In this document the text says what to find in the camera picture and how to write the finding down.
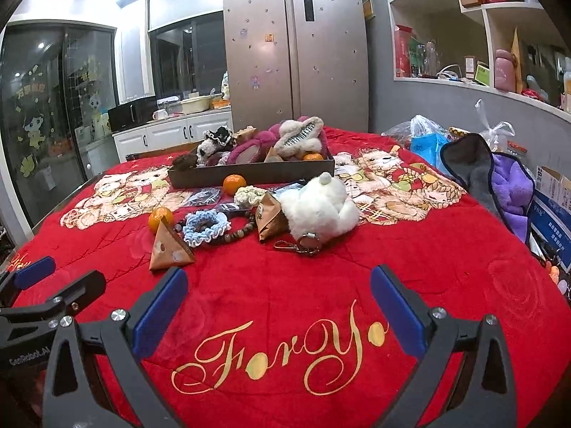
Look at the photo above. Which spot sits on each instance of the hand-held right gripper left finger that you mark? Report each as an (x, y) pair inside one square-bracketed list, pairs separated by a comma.
[(160, 312)]

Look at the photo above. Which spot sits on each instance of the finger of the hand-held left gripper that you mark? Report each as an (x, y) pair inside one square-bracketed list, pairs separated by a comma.
[(33, 272), (82, 290)]

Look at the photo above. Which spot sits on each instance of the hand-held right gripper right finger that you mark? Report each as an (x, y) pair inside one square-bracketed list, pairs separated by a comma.
[(397, 307)]

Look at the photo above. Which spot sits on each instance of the blue crochet scrunchie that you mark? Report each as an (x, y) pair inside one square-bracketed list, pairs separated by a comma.
[(189, 232)]

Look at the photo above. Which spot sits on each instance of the orange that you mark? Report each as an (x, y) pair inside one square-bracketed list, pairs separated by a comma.
[(312, 157), (234, 184), (158, 219)]

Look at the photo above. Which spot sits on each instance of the dark cardboard box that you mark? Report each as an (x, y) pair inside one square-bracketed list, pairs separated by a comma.
[(250, 174)]

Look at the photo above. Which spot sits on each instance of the red printed blanket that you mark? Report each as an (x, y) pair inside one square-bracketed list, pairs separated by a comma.
[(285, 276)]

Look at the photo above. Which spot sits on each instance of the black plastic packet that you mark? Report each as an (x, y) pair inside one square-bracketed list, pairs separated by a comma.
[(203, 197)]

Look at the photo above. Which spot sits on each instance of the black card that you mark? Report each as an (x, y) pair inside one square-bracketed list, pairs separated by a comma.
[(232, 208)]

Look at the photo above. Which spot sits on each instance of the cream crochet scrunchie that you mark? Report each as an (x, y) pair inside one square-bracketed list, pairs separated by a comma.
[(243, 194)]

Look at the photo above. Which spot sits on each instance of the wooden chair back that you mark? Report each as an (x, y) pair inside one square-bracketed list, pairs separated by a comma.
[(151, 154)]

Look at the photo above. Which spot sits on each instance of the glass door with stickers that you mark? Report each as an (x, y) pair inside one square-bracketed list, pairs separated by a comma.
[(53, 120)]

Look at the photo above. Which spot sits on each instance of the brown plush toy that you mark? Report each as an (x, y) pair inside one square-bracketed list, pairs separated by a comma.
[(183, 160)]

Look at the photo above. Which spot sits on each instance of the dark grey cloth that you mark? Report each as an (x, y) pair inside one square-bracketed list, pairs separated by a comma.
[(473, 165)]

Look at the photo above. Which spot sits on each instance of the blue plastic bag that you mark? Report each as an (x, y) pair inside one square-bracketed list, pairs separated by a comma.
[(426, 147)]

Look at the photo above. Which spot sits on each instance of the black white lace doll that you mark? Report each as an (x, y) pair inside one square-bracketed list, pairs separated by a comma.
[(207, 149)]

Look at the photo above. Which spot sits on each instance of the white kitchen cabinet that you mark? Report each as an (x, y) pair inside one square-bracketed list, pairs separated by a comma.
[(169, 136)]

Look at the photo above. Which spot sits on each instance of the black microwave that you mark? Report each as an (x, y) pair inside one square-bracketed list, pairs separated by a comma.
[(131, 116)]

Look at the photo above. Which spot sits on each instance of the printed cardboard box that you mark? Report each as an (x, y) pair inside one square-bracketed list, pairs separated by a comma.
[(551, 196)]

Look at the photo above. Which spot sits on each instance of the white cup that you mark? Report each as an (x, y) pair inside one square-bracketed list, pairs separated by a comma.
[(159, 114)]

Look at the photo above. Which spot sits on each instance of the cream plastic basin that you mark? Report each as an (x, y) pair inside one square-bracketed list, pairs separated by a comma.
[(195, 105)]

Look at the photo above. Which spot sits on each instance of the white food bag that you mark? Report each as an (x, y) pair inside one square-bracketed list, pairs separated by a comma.
[(225, 87)]

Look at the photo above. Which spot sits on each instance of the small green box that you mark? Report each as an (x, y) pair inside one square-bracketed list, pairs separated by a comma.
[(482, 73)]

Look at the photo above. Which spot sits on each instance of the green carton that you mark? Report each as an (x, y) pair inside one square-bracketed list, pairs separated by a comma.
[(417, 58)]

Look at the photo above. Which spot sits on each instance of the clear glass bottles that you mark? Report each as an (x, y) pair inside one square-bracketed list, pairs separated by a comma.
[(432, 58)]

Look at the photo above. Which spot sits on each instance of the red carton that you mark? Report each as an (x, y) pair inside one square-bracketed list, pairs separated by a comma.
[(403, 51)]

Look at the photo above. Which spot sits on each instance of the dark window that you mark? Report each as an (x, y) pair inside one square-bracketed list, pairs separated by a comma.
[(187, 53)]

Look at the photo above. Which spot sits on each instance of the silver double-door refrigerator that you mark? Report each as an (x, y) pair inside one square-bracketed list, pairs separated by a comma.
[(267, 76)]

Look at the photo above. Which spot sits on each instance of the white wall shelf unit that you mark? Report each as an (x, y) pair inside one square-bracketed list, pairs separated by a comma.
[(473, 13)]

